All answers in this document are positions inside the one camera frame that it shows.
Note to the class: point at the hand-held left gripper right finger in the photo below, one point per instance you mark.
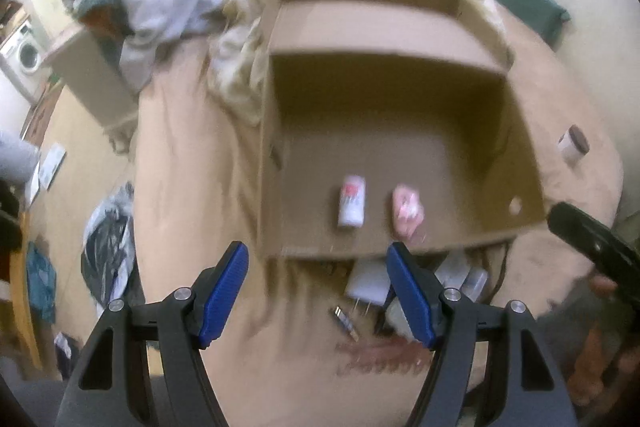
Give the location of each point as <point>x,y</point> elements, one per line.
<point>410,297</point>

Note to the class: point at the beige bed sheet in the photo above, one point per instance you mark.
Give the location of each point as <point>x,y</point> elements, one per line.
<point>200,182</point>

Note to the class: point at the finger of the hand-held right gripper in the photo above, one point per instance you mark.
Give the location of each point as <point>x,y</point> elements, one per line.
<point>585,232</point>

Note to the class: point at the person's right hand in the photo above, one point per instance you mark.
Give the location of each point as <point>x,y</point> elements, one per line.
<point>602,285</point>

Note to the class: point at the grey rolled cloth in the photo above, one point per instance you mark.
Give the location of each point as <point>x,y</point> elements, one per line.
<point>17,157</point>

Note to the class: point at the black plastic bag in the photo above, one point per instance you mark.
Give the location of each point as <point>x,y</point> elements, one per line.
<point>105,247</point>

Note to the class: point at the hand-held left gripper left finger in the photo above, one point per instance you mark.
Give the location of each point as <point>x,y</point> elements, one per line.
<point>222,294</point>

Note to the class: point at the small white bottle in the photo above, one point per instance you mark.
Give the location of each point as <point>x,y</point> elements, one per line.
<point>351,202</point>

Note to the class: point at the white booklet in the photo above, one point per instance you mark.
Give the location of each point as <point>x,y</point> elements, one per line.
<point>50,169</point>

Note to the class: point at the white washing machine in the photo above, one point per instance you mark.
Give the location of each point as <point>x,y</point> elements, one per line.
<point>25,54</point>

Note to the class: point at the orange and teal cloth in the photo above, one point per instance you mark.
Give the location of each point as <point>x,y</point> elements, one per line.
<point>102,17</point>

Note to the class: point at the white charger adapter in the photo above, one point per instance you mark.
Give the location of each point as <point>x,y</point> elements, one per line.
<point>369,282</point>

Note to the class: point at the small dark gold stick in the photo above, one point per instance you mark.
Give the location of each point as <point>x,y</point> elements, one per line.
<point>345,323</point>

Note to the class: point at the wooden chair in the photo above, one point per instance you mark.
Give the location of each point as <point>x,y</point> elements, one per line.
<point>22,332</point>

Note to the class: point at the white cup with brown lid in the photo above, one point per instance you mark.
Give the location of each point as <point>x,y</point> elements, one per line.
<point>572,147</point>

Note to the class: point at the large cardboard box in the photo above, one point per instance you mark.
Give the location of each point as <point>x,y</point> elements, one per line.
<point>375,132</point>

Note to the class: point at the small cardboard box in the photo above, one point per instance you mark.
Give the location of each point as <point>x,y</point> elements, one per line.
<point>90,77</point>

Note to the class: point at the pink patterned packet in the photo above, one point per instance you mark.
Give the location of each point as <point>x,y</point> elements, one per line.
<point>407,209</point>

